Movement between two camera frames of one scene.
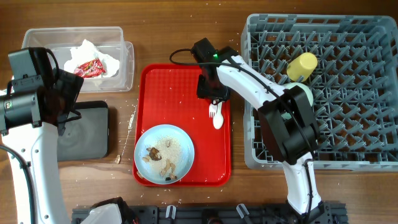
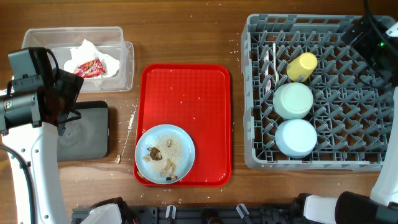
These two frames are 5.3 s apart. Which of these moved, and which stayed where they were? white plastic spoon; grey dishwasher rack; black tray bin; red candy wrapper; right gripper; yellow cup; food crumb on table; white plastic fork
Moved: white plastic spoon; right gripper; white plastic fork
Stayed: red candy wrapper; grey dishwasher rack; black tray bin; food crumb on table; yellow cup
